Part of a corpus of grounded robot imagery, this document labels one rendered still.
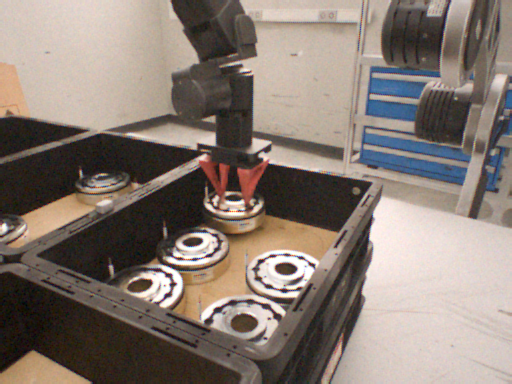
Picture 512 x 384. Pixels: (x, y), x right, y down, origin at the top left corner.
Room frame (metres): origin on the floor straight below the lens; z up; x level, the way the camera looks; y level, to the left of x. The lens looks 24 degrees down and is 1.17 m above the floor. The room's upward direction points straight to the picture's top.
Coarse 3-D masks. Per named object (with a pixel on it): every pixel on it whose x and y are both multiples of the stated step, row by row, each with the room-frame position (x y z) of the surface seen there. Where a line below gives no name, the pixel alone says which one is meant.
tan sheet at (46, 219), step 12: (60, 204) 0.69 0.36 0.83; (72, 204) 0.69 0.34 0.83; (84, 204) 0.69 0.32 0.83; (24, 216) 0.64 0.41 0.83; (36, 216) 0.64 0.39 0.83; (48, 216) 0.64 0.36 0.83; (60, 216) 0.64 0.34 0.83; (72, 216) 0.64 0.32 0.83; (36, 228) 0.60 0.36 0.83; (48, 228) 0.60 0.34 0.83
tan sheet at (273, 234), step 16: (272, 224) 0.61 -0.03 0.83; (288, 224) 0.61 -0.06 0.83; (240, 240) 0.56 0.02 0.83; (256, 240) 0.56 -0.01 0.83; (272, 240) 0.56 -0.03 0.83; (288, 240) 0.56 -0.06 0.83; (304, 240) 0.56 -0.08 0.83; (320, 240) 0.56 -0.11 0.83; (240, 256) 0.51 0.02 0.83; (256, 256) 0.51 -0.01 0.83; (320, 256) 0.51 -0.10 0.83; (240, 272) 0.47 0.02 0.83; (192, 288) 0.43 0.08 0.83; (208, 288) 0.43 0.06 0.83; (224, 288) 0.43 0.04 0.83; (240, 288) 0.43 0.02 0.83; (192, 304) 0.40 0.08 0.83; (208, 304) 0.40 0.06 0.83
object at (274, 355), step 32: (96, 224) 0.43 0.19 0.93; (352, 224) 0.43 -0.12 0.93; (32, 256) 0.36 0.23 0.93; (96, 288) 0.31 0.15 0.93; (320, 288) 0.31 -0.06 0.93; (160, 320) 0.26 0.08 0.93; (192, 320) 0.26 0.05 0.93; (288, 320) 0.26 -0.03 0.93; (256, 352) 0.23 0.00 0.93; (288, 352) 0.24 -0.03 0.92
